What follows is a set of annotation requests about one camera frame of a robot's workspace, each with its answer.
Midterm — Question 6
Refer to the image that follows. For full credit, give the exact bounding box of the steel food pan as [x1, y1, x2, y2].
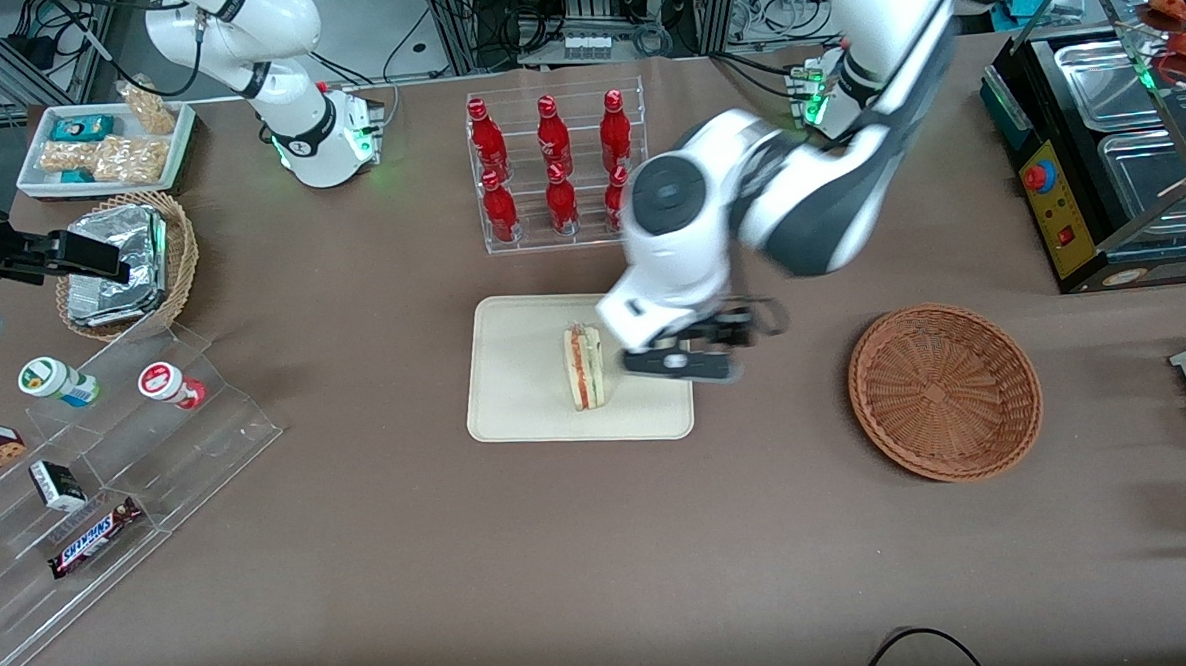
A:
[1100, 129, 1186, 232]
[1053, 38, 1161, 134]

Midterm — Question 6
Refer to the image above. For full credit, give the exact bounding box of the small black white box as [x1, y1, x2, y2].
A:
[28, 458, 88, 516]

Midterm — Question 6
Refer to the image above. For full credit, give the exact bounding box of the small wicker basket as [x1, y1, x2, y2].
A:
[51, 188, 204, 345]

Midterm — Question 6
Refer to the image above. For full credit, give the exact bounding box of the clear acrylic stepped display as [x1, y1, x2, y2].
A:
[0, 317, 293, 666]

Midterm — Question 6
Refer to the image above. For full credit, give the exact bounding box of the clear acrylic bottle rack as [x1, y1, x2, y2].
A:
[464, 75, 654, 257]

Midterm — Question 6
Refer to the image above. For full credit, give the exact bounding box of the black cable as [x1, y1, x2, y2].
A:
[858, 624, 989, 666]

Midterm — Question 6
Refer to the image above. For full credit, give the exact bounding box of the red lid yogurt cup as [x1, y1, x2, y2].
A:
[137, 360, 207, 412]

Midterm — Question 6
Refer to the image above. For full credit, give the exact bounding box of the cream plastic tray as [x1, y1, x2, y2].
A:
[461, 288, 696, 449]

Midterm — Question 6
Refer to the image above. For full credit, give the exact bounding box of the large round wicker basket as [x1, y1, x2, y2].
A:
[845, 299, 1047, 488]

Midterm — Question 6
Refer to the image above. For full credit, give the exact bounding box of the red cola bottle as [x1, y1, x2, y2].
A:
[481, 169, 520, 244]
[535, 94, 572, 176]
[598, 89, 635, 173]
[469, 97, 507, 179]
[603, 164, 633, 233]
[544, 162, 580, 236]

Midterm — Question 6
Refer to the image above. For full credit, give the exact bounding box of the teal snack box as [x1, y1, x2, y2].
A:
[50, 114, 117, 144]

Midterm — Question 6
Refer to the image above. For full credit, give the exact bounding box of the green lid yogurt cup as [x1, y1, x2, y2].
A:
[18, 355, 102, 411]

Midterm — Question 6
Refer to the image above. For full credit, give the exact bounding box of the clear bag of snacks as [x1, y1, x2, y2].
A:
[39, 139, 102, 178]
[92, 133, 172, 188]
[117, 77, 178, 137]

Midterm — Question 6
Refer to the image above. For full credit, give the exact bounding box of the silver foil wrapped pack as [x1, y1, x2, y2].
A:
[62, 204, 171, 329]

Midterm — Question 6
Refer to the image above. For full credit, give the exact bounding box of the triangle sandwich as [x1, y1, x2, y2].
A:
[563, 321, 607, 412]

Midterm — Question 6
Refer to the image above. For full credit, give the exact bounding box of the black food warmer cabinet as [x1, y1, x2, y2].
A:
[977, 0, 1186, 299]

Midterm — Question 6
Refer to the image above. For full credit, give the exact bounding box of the white rectangular snack tray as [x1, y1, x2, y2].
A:
[13, 98, 200, 202]

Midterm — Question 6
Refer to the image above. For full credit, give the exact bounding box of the snickers chocolate bar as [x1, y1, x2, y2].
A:
[45, 496, 147, 580]

